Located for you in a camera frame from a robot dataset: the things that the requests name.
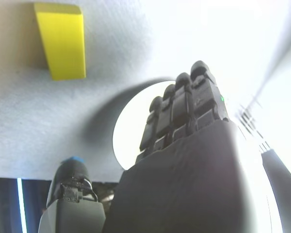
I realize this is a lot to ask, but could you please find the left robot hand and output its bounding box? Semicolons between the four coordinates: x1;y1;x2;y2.
38;60;282;233

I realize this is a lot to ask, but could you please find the white plate with dark rim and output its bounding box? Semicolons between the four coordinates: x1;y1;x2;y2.
111;77;185;171

